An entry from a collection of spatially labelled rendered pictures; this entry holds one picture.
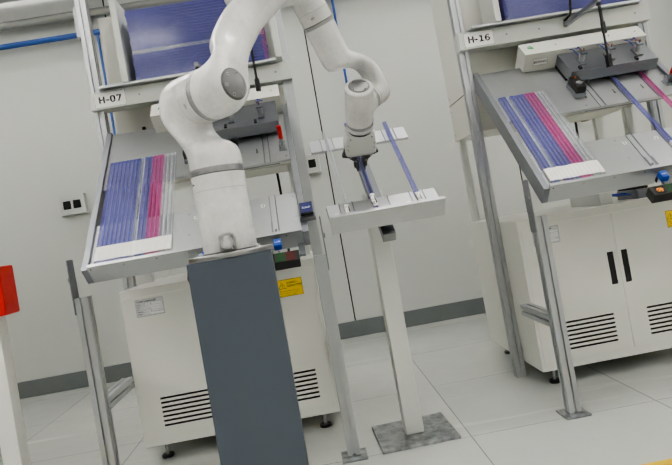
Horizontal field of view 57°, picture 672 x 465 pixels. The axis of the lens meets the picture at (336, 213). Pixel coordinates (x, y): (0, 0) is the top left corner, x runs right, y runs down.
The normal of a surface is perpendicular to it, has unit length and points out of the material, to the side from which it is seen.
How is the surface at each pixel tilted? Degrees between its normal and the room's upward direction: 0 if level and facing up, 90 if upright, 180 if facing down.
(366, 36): 90
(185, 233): 45
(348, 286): 90
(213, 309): 90
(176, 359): 90
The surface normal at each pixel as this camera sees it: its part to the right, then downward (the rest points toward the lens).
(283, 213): -0.09, -0.72
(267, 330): 0.10, -0.03
